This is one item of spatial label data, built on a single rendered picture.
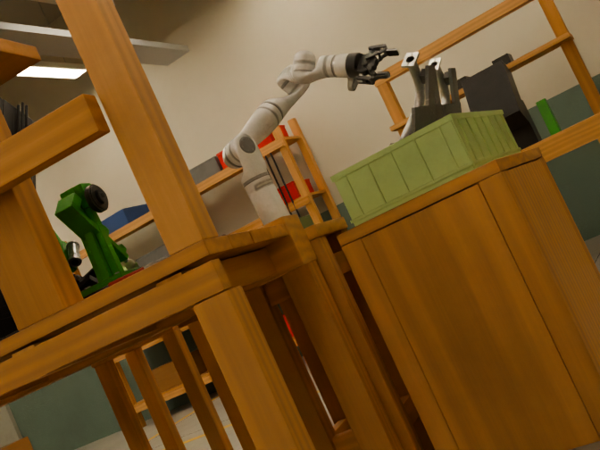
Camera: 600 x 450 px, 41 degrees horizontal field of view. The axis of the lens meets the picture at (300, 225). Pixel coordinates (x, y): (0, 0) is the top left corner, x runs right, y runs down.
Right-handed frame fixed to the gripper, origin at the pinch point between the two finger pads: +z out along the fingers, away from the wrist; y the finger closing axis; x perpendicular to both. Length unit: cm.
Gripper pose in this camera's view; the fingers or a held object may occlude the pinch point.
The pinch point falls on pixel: (392, 63)
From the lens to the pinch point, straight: 244.5
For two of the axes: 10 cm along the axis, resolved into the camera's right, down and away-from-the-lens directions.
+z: 8.5, 0.7, -5.3
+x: 4.0, 5.7, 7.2
